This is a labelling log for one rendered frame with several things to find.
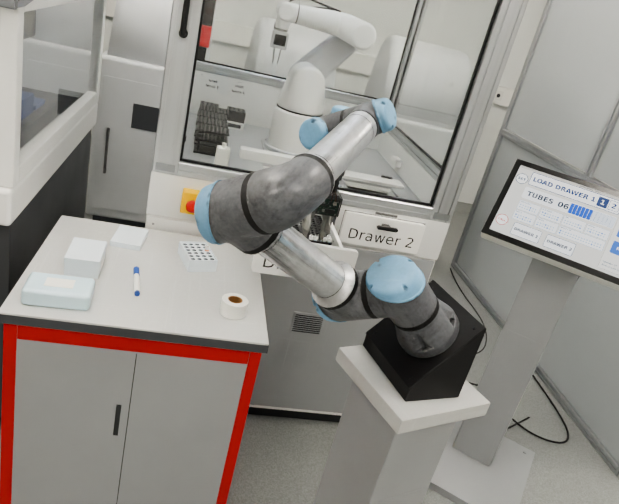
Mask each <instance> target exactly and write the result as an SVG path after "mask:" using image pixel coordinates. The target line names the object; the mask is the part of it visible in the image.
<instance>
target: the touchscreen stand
mask: <svg viewBox="0 0 619 504"><path fill-rule="evenodd" d="M578 277H579V275H576V274H574V273H571V272H569V271H566V270H563V269H561V268H558V267H556V266H553V265H551V264H548V263H545V262H543V261H540V260H538V259H535V258H533V257H532V260H531V262H530V264H529V267H528V269H527V271H526V274H525V276H524V278H523V281H522V283H521V285H520V288H519V290H518V292H517V295H516V297H515V299H514V302H513V304H512V306H511V309H510V311H509V313H508V316H507V318H506V320H505V323H504V325H503V327H502V330H501V332H500V335H499V337H498V339H497V342H496V344H495V346H494V349H493V351H492V353H491V356H490V358H489V360H488V363H487V365H486V367H485V370H484V372H483V374H482V377H481V379H480V381H479V384H478V386H477V388H476V390H477V391H478V392H479V393H480V394H482V395H483V396H484V397H485V398H486V399H487V400H488V401H489V402H490V406H489V408H488V410H487V412H486V415H484V416H479V417H475V418H470V419H466V420H461V421H456V423H455V425H454V428H453V430H452V432H451V435H450V437H449V440H448V442H447V444H446V447H445V449H444V451H443V454H442V456H441V459H440V461H439V463H438V466H437V468H436V470H435V473H434V475H433V478H432V480H431V482H430V485H429V487H428V488H430V489H431V490H433V491H435V492H437V493H438V494H440V495H442V496H443V497H445V498H447V499H449V500H450V501H452V502H454V503H455V504H520V502H521V498H522V495H523V492H524V488H525V485H526V482H527V478H528V475H529V472H530V468H531V465H532V461H533V458H534V455H535V452H533V451H531V450H529V449H527V448H525V447H523V446H521V445H519V444H518V443H516V442H514V441H512V440H510V439H508V438H506V437H504V435H505V433H506V431H507V428H508V426H509V424H510V422H511V420H512V418H513V416H514V414H515V411H516V409H517V407H518V405H519V403H520V401H521V399H522V396H523V394H524V392H525V390H526V388H527V386H528V384H529V382H530V379H531V377H532V375H533V373H534V371H535V369H536V367H537V364H538V362H539V360H540V358H541V356H542V354H543V352H544V350H545V347H546V345H547V343H548V341H549V339H550V337H551V335H552V333H553V330H554V328H555V326H556V324H557V322H558V320H559V318H560V315H561V313H562V311H563V309H564V307H565V305H566V303H567V301H568V298H569V296H570V294H571V292H572V290H573V288H574V286H575V283H576V281H577V279H578Z"/></svg>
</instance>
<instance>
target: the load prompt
mask: <svg viewBox="0 0 619 504"><path fill-rule="evenodd" d="M528 184H529V185H532V186H535V187H537V188H540V189H543V190H546V191H549V192H552V193H555V194H558V195H561V196H564V197H567V198H570V199H572V200H575V201H578V202H581V203H584V204H587V205H590V206H593V207H596V208H599V209H602V210H605V211H607V212H610V213H613V214H616V215H619V200H616V199H613V198H610V197H607V196H604V195H601V194H598V193H595V192H592V191H589V190H586V189H583V188H580V187H577V186H574V185H571V184H568V183H565V182H562V181H559V180H556V179H553V178H550V177H547V176H544V175H541V174H538V173H535V172H533V173H532V176H531V178H530V180H529V182H528Z"/></svg>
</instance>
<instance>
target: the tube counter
mask: <svg viewBox="0 0 619 504"><path fill-rule="evenodd" d="M555 209H557V210H560V211H562V212H565V213H568V214H571V215H574V216H577V217H579V218H582V219H585V220H588V221H591V222H594V223H597V224H599V225H602V226H605V227H608V228H611V229H613V226H614V224H615V222H616V219H617V218H616V217H613V216H611V215H608V214H605V213H602V212H599V211H596V210H593V209H590V208H587V207H584V206H582V205H579V204H576V203H573V202H570V201H567V200H564V199H561V198H560V199H559V201H558V203H557V205H556V207H555Z"/></svg>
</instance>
